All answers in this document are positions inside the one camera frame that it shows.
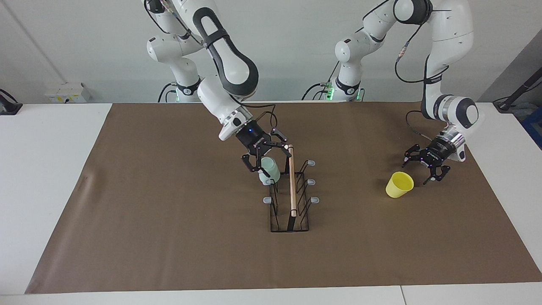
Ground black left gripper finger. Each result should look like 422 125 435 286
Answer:
401 144 425 168
423 164 451 186

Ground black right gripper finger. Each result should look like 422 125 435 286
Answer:
265 126 294 159
241 152 272 178

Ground green plastic cup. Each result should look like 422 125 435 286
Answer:
258 157 281 186

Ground yellow plastic cup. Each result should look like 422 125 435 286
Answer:
385 172 414 198

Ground black tripod pole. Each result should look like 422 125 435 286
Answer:
493 67 542 113

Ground brown paper table mat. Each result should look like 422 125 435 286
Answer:
25 102 542 294

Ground blue crate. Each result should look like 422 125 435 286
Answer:
522 107 542 150

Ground black clamp stand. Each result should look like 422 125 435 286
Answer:
0 88 22 115

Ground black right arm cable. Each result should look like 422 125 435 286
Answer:
144 0 279 130

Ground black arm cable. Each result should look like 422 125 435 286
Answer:
395 17 450 142
144 0 279 130

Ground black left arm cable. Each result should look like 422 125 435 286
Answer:
395 17 450 142

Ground black wire cup rack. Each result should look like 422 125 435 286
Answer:
263 144 320 233

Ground black left base cables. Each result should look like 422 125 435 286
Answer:
301 67 341 101

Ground black base cables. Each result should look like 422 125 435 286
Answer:
301 67 341 101
158 82 178 103

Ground black right base cables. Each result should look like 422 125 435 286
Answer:
158 82 178 103

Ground white wall socket box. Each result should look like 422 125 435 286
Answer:
44 82 91 103

